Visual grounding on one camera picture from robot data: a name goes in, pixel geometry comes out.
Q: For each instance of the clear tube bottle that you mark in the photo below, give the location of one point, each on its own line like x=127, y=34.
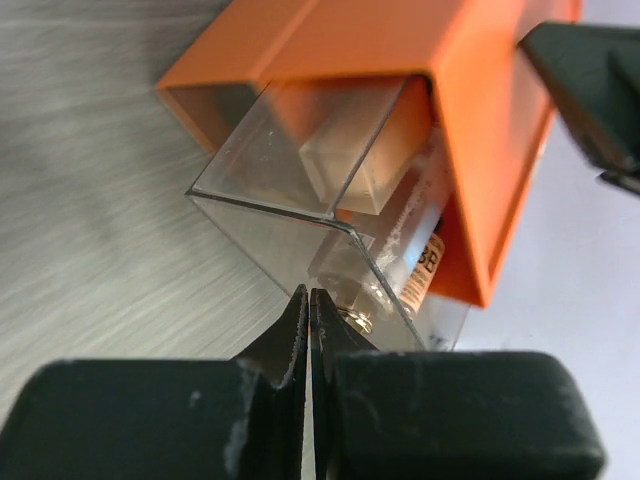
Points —
x=393, y=239

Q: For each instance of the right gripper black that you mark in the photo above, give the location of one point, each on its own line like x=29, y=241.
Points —
x=591, y=72

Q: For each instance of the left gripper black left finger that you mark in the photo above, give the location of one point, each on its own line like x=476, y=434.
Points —
x=241, y=418

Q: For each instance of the clear drawer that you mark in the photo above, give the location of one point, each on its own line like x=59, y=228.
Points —
x=257, y=192

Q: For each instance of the round BB cream bottle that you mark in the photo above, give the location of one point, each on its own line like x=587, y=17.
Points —
x=414, y=292

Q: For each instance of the orange drawer box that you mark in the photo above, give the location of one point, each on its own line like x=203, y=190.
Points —
x=490, y=105

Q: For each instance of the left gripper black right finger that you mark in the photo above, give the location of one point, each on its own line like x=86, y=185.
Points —
x=443, y=415

